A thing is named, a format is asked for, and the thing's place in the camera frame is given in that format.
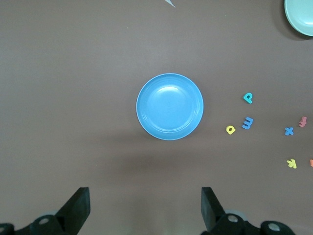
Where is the blue plate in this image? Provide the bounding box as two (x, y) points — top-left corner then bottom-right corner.
(135, 72), (204, 141)

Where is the light green plate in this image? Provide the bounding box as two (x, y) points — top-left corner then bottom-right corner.
(284, 0), (313, 37)

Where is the brown table cover sheet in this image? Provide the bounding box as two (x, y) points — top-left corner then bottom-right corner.
(0, 0), (313, 235)

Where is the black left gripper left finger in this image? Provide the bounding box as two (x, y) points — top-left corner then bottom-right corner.
(0, 187), (91, 235)

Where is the blue foam letter m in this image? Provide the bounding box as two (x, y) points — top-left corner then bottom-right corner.
(241, 117), (254, 130)

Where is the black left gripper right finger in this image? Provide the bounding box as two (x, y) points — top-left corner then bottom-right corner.
(201, 187), (295, 235)

